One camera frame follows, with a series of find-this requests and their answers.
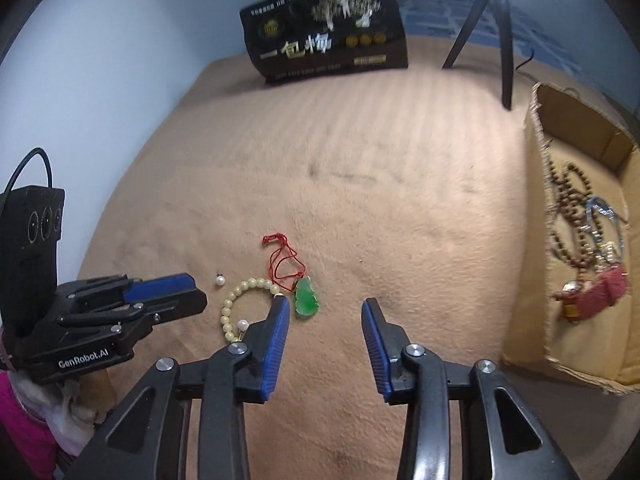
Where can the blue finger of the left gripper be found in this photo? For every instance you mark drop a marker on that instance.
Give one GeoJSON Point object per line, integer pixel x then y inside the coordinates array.
{"type": "Point", "coordinates": [171, 285]}
{"type": "Point", "coordinates": [168, 308]}

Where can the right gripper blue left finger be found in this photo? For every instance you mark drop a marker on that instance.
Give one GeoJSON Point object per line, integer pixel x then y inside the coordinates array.
{"type": "Point", "coordinates": [266, 341]}

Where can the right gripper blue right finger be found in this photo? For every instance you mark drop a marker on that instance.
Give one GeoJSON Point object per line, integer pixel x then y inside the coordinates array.
{"type": "Point", "coordinates": [385, 344]}

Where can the red strap wristwatch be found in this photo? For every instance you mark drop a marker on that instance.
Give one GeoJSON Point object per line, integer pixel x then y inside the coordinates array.
{"type": "Point", "coordinates": [580, 302]}

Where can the brown cardboard box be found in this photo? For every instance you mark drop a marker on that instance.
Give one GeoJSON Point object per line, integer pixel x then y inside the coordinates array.
{"type": "Point", "coordinates": [582, 215]}

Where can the black gold snack bag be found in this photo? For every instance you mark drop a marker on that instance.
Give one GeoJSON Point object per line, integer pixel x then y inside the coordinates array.
{"type": "Point", "coordinates": [297, 39]}

